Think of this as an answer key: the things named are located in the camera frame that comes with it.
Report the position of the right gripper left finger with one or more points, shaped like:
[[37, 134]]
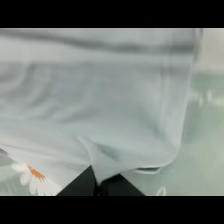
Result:
[[81, 186]]

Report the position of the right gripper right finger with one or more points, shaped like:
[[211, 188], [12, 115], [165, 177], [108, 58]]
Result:
[[121, 186]]

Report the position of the white shirt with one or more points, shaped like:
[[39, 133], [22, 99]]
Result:
[[100, 100]]

